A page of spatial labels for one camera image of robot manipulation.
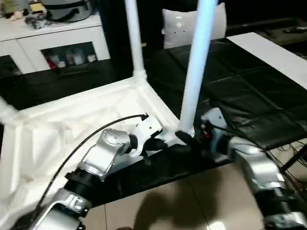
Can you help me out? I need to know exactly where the white plastic table leg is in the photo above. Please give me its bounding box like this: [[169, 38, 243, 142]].
[[124, 0, 148, 83], [178, 0, 219, 138], [0, 96, 20, 126]]

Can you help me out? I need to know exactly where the white plastic table top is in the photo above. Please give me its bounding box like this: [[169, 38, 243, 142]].
[[0, 77, 195, 226]]

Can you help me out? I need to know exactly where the black floor stand leg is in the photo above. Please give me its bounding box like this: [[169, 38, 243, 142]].
[[281, 144, 307, 173]]

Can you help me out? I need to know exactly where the white flat board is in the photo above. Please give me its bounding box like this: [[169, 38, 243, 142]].
[[225, 32, 307, 92]]

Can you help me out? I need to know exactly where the grey pillow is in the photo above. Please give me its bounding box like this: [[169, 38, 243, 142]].
[[162, 3, 227, 50]]

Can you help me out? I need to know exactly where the black cabinet with yellow label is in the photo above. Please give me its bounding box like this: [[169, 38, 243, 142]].
[[98, 0, 166, 68]]

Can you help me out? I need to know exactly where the white sideboard cabinet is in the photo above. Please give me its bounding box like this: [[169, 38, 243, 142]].
[[0, 12, 112, 75]]

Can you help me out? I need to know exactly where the colourful clutter bundle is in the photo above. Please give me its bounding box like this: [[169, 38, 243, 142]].
[[0, 0, 48, 29]]

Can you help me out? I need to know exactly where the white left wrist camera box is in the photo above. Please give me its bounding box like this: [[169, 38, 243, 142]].
[[133, 114, 165, 157]]

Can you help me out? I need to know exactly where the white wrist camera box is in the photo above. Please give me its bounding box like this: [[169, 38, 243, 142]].
[[200, 107, 226, 131], [133, 114, 165, 157]]

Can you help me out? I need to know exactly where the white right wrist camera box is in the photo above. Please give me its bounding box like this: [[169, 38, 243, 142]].
[[200, 107, 226, 131]]

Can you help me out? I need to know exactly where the grey bag with black strap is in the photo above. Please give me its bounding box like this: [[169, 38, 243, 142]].
[[43, 0, 95, 23]]

